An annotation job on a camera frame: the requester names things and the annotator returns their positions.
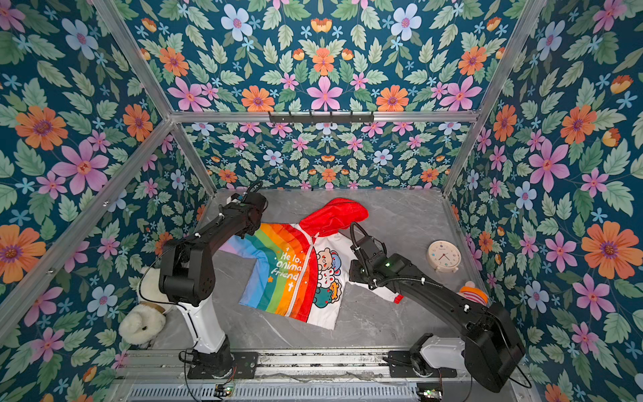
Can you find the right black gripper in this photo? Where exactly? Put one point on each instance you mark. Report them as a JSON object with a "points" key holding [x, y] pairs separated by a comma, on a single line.
{"points": [[366, 255]]}

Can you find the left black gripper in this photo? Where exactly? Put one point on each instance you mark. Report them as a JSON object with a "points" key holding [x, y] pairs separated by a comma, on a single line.
{"points": [[243, 235]]}

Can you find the rainbow white red-hooded kids jacket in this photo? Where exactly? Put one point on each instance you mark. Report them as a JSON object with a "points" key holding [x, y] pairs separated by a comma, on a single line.
{"points": [[301, 270]]}

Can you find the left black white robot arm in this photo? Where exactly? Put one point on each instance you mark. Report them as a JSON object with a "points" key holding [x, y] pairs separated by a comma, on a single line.
{"points": [[187, 279]]}

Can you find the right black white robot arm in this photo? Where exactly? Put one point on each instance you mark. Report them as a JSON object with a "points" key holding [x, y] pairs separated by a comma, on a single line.
{"points": [[487, 344]]}

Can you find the pink round alarm clock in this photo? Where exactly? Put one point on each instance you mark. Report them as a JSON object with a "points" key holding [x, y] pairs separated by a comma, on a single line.
{"points": [[444, 256]]}

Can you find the white plush bear toy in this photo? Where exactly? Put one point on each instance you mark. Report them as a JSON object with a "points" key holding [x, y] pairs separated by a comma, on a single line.
{"points": [[148, 318]]}

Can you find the white ventilation grille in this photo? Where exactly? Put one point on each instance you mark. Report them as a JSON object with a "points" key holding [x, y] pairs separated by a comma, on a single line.
{"points": [[278, 392]]}

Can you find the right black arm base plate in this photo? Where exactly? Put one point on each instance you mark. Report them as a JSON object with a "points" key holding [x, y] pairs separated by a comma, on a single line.
{"points": [[405, 364]]}

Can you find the black coat hook rail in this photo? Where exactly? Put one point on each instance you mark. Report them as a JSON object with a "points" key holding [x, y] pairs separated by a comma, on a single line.
{"points": [[321, 117]]}

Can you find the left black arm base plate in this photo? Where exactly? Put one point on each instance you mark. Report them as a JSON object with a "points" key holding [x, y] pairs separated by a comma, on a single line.
{"points": [[236, 365]]}

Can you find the aluminium front mounting rail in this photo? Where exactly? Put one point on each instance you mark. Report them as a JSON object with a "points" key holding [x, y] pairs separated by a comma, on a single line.
{"points": [[298, 365]]}

